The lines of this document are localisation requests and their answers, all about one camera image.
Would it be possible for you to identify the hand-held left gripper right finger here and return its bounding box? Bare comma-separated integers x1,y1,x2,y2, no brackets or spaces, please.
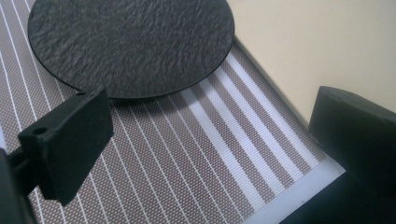
308,85,396,200

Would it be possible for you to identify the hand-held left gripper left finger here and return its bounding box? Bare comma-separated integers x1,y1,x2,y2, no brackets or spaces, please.
8,86,115,207

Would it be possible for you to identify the round black slate plate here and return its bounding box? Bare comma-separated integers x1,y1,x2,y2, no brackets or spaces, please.
27,0,235,100

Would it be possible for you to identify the brown striped woven placemat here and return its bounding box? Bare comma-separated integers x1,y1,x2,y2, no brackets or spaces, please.
0,0,347,224

